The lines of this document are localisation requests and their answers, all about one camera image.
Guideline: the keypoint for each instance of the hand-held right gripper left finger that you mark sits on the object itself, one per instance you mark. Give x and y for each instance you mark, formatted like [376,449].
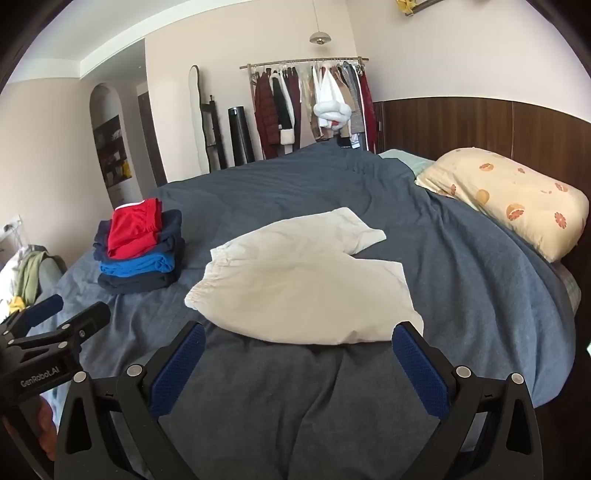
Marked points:
[178,369]

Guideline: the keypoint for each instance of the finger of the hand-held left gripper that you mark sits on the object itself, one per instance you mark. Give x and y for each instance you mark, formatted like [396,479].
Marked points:
[44,310]
[87,319]

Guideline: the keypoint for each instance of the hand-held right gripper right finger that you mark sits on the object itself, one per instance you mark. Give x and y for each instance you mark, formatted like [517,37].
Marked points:
[420,369]

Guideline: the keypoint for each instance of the cream pants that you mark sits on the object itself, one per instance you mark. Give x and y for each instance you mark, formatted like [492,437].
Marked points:
[295,286]

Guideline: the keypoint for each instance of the person's left hand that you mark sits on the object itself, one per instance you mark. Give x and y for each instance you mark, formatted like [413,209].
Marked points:
[42,427]

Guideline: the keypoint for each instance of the clothes pile on chair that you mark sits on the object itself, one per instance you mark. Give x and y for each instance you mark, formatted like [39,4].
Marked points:
[27,277]

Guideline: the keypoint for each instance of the blue folded garment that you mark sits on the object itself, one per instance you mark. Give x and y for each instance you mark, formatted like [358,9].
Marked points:
[138,266]

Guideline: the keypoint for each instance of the red folded shorts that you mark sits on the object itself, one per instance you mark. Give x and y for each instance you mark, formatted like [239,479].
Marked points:
[134,230]

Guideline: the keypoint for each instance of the blue-grey bed blanket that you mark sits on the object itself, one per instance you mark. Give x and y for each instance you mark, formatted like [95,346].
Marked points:
[461,258]

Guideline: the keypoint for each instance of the navy folded garment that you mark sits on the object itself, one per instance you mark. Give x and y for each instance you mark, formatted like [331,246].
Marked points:
[171,230]

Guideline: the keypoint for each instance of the dark wooden door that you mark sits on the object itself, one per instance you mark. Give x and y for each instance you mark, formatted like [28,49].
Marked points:
[150,138]

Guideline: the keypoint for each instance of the orange print yellow pillow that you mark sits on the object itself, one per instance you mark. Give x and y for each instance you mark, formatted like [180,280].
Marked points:
[512,198]

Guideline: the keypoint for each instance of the black ladder rack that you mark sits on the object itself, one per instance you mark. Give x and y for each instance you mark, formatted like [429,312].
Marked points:
[213,134]

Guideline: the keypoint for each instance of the wavy standing mirror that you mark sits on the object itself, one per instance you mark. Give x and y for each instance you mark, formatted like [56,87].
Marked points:
[197,120]

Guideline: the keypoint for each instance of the black cylinder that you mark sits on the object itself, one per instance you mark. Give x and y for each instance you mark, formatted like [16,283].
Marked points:
[241,136]

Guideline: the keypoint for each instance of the dark wooden headboard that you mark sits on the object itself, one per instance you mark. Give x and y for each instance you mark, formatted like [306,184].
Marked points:
[461,124]

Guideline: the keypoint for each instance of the row of hanging clothes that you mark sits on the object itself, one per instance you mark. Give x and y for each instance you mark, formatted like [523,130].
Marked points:
[277,110]

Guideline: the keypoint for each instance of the pendant lamp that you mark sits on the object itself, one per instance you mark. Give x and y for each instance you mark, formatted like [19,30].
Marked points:
[318,38]

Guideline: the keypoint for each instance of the wooden shelf with yellow object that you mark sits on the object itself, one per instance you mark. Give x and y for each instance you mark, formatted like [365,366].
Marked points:
[415,5]

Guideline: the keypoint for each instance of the arched wall niche shelf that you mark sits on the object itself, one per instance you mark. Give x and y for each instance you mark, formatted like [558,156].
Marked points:
[113,147]

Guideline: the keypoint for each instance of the wooden clothes rail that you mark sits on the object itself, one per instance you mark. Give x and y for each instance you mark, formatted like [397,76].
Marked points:
[295,62]

